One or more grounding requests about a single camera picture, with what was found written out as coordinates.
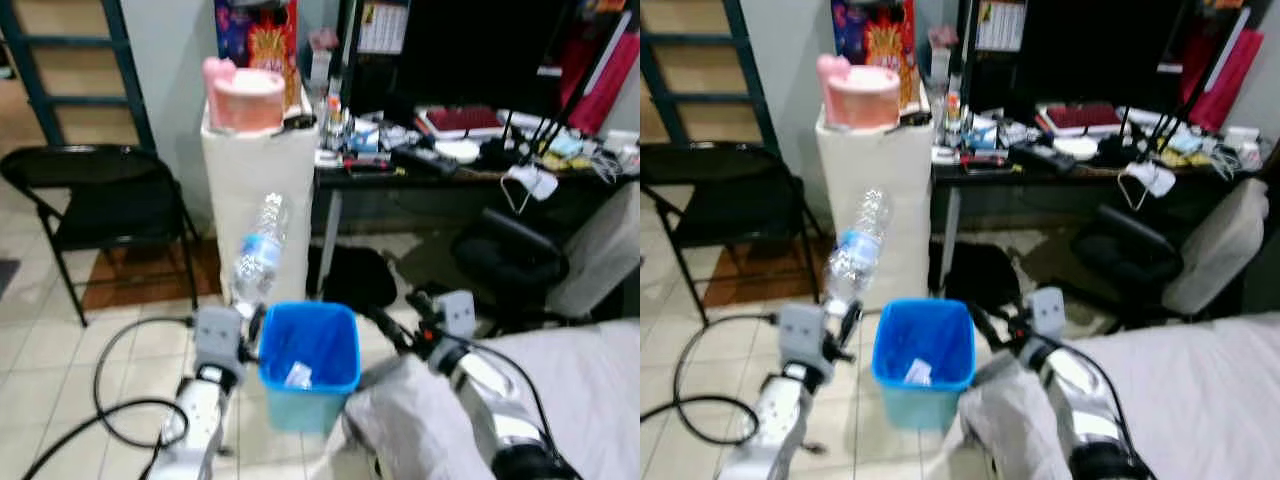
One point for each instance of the pink round tub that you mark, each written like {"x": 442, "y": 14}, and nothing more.
{"x": 245, "y": 100}
{"x": 860, "y": 97}

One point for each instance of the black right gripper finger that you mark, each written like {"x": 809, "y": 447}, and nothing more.
{"x": 380, "y": 320}
{"x": 405, "y": 340}
{"x": 1002, "y": 335}
{"x": 978, "y": 315}

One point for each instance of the black bag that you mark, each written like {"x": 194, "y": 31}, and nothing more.
{"x": 975, "y": 275}
{"x": 352, "y": 277}

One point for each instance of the crumpled clear wrapper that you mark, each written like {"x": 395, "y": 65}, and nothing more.
{"x": 298, "y": 376}
{"x": 917, "y": 372}

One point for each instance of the black monitor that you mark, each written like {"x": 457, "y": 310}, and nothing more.
{"x": 1090, "y": 45}
{"x": 480, "y": 45}

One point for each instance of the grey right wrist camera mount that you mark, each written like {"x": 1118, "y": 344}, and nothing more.
{"x": 458, "y": 313}
{"x": 1047, "y": 310}

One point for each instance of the clear plastic water bottle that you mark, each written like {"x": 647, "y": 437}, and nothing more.
{"x": 258, "y": 250}
{"x": 858, "y": 250}

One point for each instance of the black folding chair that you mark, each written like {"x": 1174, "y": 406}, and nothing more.
{"x": 110, "y": 210}
{"x": 720, "y": 205}

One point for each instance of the black remote control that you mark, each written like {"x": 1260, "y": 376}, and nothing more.
{"x": 1045, "y": 157}
{"x": 425, "y": 160}

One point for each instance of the blue plastic waste bin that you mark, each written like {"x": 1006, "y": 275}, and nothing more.
{"x": 310, "y": 340}
{"x": 925, "y": 340}

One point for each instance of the mattress with grey patterned sheet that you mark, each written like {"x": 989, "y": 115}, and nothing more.
{"x": 1200, "y": 400}
{"x": 580, "y": 400}

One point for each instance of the dark desk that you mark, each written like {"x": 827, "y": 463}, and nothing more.
{"x": 420, "y": 190}
{"x": 1020, "y": 185}

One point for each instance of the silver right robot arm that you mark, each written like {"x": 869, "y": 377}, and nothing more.
{"x": 1085, "y": 400}
{"x": 500, "y": 410}

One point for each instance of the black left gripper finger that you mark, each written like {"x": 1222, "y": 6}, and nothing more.
{"x": 842, "y": 318}
{"x": 261, "y": 322}
{"x": 250, "y": 318}
{"x": 855, "y": 325}

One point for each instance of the black office chair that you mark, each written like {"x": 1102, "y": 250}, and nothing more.
{"x": 510, "y": 255}
{"x": 1130, "y": 250}

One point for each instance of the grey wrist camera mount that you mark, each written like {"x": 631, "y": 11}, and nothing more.
{"x": 1047, "y": 310}
{"x": 803, "y": 335}
{"x": 218, "y": 335}
{"x": 458, "y": 313}

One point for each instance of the white wall calendar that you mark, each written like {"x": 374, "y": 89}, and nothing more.
{"x": 382, "y": 27}
{"x": 1000, "y": 25}

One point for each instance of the tall white pedestal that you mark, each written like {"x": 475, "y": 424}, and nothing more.
{"x": 900, "y": 170}
{"x": 250, "y": 170}

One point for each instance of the red colourful snack box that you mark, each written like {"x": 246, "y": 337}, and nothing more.
{"x": 885, "y": 40}
{"x": 270, "y": 40}

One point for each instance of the dark green ladder shelf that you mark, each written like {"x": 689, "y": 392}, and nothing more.
{"x": 125, "y": 80}
{"x": 750, "y": 80}

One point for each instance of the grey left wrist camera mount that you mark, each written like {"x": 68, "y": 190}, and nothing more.
{"x": 218, "y": 335}
{"x": 803, "y": 335}

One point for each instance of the white hanging cloth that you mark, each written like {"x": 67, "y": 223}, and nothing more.
{"x": 1155, "y": 180}
{"x": 535, "y": 183}

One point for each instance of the grey crumpled cloth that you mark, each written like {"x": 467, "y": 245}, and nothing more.
{"x": 1000, "y": 425}
{"x": 400, "y": 425}

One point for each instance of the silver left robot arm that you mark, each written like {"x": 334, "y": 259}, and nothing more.
{"x": 195, "y": 425}
{"x": 770, "y": 430}

